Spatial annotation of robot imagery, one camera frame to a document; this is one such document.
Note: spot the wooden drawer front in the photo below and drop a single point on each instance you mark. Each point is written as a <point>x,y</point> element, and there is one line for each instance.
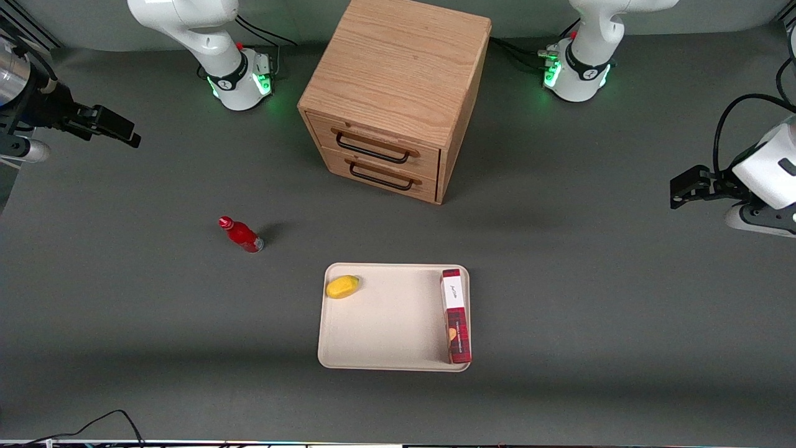
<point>426,188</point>
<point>429,163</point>

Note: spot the red and white carton box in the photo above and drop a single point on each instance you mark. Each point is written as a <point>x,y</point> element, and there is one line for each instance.
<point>456,317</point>

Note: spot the red coke bottle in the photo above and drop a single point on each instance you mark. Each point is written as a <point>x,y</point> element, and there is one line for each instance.
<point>244,236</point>

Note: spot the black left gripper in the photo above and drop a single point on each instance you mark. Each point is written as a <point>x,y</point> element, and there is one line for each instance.
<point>719,184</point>

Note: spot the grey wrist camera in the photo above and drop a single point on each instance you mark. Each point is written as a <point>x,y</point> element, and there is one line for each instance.
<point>755,219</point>
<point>30,150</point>

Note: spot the aluminium frame profile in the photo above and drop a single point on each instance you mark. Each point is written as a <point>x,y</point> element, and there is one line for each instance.
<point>785,14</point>
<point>28,28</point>

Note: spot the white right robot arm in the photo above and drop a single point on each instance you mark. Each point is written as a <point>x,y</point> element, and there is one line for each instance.
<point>231,74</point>

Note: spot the yellow lemon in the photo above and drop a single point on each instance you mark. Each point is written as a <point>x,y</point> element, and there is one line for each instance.
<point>342,287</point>

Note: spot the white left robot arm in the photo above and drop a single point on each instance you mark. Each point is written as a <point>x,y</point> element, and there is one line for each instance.
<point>584,68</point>

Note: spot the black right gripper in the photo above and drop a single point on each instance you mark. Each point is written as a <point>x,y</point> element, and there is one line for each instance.
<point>45,107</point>

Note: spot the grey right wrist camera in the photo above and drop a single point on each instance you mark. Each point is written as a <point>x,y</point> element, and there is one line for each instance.
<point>30,150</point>

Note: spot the beige plastic tray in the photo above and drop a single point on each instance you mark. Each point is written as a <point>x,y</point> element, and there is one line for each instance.
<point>392,330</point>

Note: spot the wooden drawer cabinet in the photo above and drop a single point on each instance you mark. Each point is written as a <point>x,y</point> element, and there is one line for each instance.
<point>398,62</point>

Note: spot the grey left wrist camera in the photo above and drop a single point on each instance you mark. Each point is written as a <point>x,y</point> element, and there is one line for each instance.
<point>755,219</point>

